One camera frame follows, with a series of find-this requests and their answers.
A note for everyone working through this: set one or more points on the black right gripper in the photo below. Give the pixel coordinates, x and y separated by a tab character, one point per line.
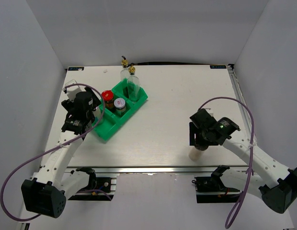
202	143

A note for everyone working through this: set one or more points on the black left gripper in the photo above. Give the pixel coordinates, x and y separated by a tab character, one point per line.
68	104

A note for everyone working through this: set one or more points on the white shaker silver lid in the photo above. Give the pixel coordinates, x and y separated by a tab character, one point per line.
195	154

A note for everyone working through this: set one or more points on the red cap sauce bottle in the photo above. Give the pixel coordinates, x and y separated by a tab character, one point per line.
108	98

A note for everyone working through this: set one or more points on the white lid spice jar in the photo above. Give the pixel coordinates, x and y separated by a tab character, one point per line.
120	106

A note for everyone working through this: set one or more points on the glass bottle with dark sauce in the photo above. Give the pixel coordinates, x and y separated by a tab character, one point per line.
124	74

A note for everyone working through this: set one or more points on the clear glass bottle gold spout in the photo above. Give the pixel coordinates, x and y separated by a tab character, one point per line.
133	85

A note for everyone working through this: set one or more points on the white shaker blue label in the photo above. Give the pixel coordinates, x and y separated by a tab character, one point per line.
98	115

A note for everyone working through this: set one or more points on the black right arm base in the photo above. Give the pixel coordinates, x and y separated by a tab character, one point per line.
211	190

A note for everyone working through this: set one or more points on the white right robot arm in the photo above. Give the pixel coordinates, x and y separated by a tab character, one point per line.
274	183

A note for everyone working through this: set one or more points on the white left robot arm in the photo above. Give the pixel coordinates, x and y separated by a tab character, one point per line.
47	193

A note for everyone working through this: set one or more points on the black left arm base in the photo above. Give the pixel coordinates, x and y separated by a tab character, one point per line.
100	188

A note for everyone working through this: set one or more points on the green three-compartment plastic bin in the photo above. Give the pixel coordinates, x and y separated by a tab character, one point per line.
112	121

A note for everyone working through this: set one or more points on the left blue logo sticker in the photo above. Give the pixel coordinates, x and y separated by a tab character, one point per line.
75	68

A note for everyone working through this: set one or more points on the blue logo sticker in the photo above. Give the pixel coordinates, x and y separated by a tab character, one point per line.
75	68
218	66

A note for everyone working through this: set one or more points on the right blue logo sticker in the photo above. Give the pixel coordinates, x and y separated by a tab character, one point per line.
218	66

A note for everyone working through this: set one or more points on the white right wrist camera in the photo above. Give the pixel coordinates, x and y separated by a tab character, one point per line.
210	111

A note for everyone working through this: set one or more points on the aluminium table frame rail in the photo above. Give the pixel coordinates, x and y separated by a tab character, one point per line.
238	114

